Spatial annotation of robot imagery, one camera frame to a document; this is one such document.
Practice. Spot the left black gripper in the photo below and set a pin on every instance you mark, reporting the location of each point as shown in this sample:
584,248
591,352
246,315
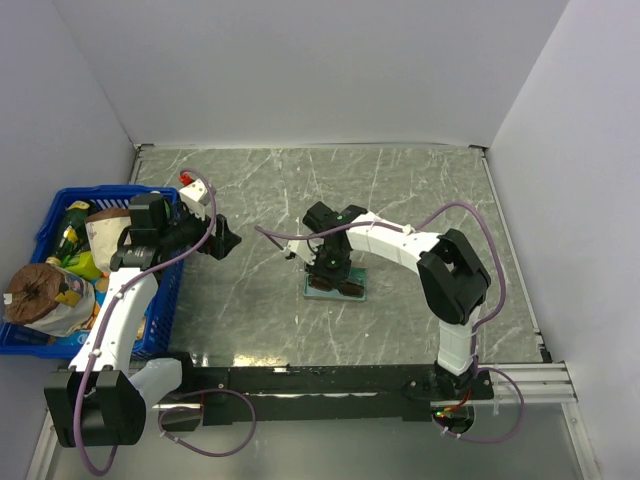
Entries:
224,240

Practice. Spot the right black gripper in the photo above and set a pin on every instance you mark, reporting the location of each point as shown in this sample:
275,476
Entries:
318,269

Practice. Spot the grey felt glasses case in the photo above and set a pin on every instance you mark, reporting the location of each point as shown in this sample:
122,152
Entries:
356,275

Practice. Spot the brown sunglasses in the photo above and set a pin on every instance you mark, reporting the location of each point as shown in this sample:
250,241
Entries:
345,288

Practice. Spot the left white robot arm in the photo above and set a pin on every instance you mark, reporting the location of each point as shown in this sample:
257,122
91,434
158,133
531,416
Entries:
96,401

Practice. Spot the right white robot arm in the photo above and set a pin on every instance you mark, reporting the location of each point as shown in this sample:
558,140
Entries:
453,279

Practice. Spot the blue plastic basket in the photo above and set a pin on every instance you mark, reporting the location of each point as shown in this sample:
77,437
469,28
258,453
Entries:
19,340

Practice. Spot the brown paper bag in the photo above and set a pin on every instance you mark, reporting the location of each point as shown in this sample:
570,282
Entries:
104,229

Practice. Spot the green glass bottle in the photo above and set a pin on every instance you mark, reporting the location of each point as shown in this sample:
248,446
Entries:
71,236

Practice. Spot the blue chips bag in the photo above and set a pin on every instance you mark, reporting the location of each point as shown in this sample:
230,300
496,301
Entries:
101,287

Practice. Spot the brown round bread bag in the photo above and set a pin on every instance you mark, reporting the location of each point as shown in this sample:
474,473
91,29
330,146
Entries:
49,300

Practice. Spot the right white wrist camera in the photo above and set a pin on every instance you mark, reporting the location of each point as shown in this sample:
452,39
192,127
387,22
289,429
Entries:
300,249

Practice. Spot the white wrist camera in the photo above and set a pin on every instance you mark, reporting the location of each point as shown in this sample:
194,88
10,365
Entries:
300,249
194,195

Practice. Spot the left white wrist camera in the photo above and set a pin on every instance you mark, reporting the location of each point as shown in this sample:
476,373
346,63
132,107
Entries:
194,195

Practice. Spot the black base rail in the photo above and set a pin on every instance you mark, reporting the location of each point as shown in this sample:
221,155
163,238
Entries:
409,392

